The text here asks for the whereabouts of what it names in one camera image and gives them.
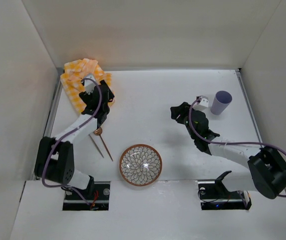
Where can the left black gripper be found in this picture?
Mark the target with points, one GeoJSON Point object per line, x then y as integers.
{"type": "Point", "coordinates": [105, 92]}

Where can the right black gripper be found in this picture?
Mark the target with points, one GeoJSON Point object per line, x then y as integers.
{"type": "Point", "coordinates": [183, 115]}

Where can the yellow white checkered cloth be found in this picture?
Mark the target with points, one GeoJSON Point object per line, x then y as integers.
{"type": "Point", "coordinates": [74, 72]}

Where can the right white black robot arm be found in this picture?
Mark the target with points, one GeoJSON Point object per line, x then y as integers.
{"type": "Point", "coordinates": [266, 165]}

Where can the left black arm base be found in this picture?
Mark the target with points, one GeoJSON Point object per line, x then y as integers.
{"type": "Point", "coordinates": [98, 201]}

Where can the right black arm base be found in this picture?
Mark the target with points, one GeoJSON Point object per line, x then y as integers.
{"type": "Point", "coordinates": [213, 195]}

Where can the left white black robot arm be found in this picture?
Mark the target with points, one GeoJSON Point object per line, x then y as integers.
{"type": "Point", "coordinates": [55, 163]}

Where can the copper spoon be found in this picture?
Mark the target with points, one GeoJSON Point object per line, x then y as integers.
{"type": "Point", "coordinates": [98, 132]}

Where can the lilac paper cup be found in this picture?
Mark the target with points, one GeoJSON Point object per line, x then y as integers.
{"type": "Point", "coordinates": [221, 101]}

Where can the floral patterned bowl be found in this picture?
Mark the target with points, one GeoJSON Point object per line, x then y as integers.
{"type": "Point", "coordinates": [140, 165]}

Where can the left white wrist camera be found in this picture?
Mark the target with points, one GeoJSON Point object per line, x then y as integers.
{"type": "Point", "coordinates": [89, 82]}

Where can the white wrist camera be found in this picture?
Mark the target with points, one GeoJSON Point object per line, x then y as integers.
{"type": "Point", "coordinates": [89, 82]}
{"type": "Point", "coordinates": [201, 104]}

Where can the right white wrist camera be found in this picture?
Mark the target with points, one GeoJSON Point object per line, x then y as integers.
{"type": "Point", "coordinates": [201, 104]}

